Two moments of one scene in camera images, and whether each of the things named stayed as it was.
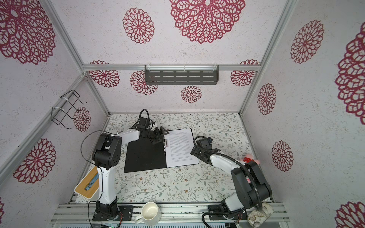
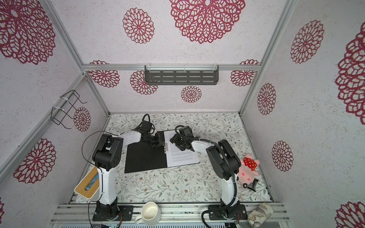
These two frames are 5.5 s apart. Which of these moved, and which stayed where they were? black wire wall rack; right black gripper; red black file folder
Moved: right black gripper
Stayed: red black file folder; black wire wall rack
